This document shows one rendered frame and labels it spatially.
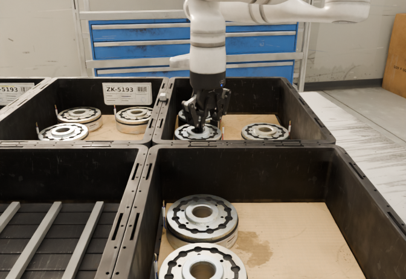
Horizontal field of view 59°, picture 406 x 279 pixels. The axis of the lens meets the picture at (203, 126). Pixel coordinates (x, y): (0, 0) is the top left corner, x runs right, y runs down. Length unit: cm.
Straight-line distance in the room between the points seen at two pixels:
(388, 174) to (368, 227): 56
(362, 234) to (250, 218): 16
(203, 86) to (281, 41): 218
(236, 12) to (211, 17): 27
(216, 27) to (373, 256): 46
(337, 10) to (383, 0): 347
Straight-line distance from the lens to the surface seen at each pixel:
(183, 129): 79
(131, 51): 267
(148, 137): 60
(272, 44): 286
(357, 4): 83
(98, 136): 87
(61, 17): 354
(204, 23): 71
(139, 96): 96
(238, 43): 277
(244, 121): 93
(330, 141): 61
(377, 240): 48
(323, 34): 400
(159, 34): 265
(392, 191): 98
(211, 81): 72
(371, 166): 107
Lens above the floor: 118
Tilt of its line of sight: 23 degrees down
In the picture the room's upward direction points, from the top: straight up
